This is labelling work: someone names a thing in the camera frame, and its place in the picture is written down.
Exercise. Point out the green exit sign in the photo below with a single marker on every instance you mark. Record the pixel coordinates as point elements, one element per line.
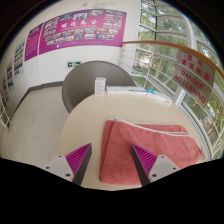
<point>74,64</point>

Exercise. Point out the white photo wall panel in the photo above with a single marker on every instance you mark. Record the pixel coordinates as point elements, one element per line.
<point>9,76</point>
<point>19,60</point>

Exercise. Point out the small upright white box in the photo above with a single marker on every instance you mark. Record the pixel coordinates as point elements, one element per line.
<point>100,86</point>

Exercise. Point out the large magenta photo poster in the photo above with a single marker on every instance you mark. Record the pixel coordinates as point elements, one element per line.
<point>83,43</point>

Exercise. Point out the silver and red warning sign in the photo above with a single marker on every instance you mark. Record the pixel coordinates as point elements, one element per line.
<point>195,78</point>

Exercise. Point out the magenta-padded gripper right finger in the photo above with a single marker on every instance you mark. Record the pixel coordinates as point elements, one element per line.
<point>156,166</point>

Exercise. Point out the white stair railing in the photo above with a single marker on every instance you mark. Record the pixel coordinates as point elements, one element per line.
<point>4,115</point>

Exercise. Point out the white railing with orange handrail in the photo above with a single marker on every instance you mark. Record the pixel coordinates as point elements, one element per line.
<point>156,44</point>

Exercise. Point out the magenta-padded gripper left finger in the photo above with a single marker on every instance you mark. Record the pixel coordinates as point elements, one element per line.
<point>68,165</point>

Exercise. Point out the pink towel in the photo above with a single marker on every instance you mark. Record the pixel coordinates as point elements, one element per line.
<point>166,146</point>

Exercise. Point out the small magenta text poster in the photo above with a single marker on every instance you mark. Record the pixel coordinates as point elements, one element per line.
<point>32,43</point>

